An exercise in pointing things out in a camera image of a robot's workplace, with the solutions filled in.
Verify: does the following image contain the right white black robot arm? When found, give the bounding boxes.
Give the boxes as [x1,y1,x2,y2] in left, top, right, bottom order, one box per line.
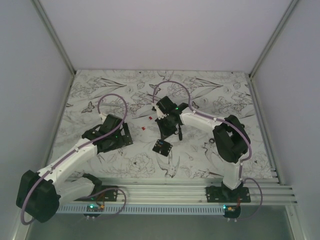
[152,96,252,203]

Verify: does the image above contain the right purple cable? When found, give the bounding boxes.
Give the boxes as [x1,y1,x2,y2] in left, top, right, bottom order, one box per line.
[151,80,263,222]

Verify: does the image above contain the controller board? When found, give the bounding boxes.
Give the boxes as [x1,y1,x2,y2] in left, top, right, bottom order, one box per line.
[83,203,104,220]
[223,205,241,222]

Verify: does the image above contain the left controller board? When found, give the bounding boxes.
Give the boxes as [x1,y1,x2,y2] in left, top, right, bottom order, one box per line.
[83,203,104,220]

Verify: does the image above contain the black handled screwdriver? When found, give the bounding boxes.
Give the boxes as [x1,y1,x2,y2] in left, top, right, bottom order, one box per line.
[178,125,183,141]

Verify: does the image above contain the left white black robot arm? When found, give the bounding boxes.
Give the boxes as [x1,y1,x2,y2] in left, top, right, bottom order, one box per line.
[16,114,133,226]

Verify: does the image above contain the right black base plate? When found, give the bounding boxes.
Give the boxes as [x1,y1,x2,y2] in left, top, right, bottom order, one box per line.
[205,186,251,203]

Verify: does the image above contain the black fuse box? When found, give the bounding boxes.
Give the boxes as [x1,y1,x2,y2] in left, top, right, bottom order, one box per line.
[152,139,173,157]

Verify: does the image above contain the purple cable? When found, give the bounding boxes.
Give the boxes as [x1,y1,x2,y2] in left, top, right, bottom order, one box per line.
[20,93,129,226]
[151,80,263,222]

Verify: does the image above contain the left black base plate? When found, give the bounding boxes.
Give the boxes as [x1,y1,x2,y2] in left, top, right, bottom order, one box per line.
[79,185,118,203]

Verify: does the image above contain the white slotted cable duct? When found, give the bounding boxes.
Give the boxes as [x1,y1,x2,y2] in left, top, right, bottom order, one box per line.
[57,203,224,216]

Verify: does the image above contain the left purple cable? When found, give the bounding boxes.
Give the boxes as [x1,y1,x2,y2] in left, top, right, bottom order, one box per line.
[20,93,129,226]

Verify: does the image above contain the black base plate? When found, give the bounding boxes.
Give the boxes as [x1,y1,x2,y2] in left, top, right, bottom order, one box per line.
[205,186,251,203]
[79,185,118,203]

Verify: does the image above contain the floral patterned mat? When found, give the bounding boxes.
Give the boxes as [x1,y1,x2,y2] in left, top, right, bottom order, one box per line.
[49,70,274,179]

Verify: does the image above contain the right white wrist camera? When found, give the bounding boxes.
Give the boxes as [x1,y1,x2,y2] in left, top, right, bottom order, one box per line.
[151,102,167,119]

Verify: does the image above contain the aluminium rail base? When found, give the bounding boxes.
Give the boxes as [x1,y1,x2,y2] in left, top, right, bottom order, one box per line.
[101,178,297,206]

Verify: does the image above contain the right controller board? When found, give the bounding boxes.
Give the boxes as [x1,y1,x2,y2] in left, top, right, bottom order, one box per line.
[223,205,241,222]

